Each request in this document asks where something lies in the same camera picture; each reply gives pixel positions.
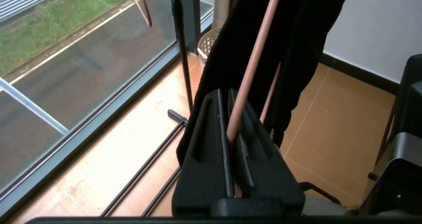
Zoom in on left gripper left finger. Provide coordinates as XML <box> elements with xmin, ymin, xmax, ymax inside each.
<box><xmin>171</xmin><ymin>88</ymin><xmax>235</xmax><ymax>217</ymax></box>

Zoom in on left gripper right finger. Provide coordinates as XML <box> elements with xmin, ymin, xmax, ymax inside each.
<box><xmin>227</xmin><ymin>88</ymin><xmax>306</xmax><ymax>215</ymax></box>

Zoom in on black clothes rack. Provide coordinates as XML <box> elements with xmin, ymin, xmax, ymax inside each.
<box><xmin>100</xmin><ymin>0</ymin><xmax>196</xmax><ymax>218</ymax></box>

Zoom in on white laundry basket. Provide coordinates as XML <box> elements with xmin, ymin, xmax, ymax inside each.
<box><xmin>196</xmin><ymin>26</ymin><xmax>222</xmax><ymax>67</ymax></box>

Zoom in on black shorts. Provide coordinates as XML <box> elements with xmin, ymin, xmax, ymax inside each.
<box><xmin>176</xmin><ymin>0</ymin><xmax>347</xmax><ymax>165</ymax></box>

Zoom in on beige curtain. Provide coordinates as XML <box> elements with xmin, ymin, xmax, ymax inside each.
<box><xmin>212</xmin><ymin>0</ymin><xmax>239</xmax><ymax>30</ymax></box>

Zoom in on window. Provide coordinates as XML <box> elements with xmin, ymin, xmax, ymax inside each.
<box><xmin>0</xmin><ymin>0</ymin><xmax>215</xmax><ymax>218</ymax></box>

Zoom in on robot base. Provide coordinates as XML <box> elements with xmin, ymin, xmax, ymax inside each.
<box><xmin>298</xmin><ymin>54</ymin><xmax>422</xmax><ymax>218</ymax></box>

